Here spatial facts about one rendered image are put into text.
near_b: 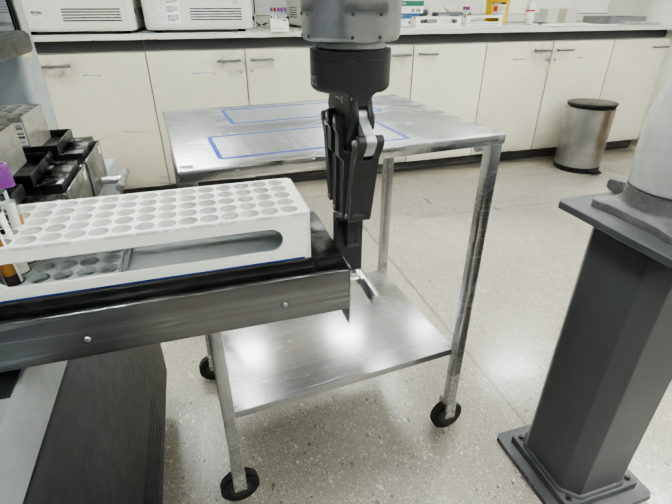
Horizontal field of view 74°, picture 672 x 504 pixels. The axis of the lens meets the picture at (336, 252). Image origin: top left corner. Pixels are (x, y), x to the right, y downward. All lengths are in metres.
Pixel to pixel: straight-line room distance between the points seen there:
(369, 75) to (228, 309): 0.25
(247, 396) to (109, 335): 0.63
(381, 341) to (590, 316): 0.48
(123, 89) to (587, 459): 2.55
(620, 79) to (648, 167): 3.19
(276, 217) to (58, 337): 0.22
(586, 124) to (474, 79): 0.80
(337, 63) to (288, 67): 2.37
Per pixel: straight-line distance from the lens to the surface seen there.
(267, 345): 1.17
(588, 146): 3.52
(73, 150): 0.90
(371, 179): 0.43
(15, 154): 0.82
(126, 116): 2.79
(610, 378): 1.05
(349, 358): 1.12
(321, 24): 0.41
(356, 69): 0.42
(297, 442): 1.31
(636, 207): 0.93
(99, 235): 0.43
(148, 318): 0.44
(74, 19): 2.77
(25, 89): 1.01
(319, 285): 0.44
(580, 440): 1.18
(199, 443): 1.36
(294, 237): 0.43
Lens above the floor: 1.04
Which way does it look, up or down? 29 degrees down
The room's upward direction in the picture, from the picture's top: straight up
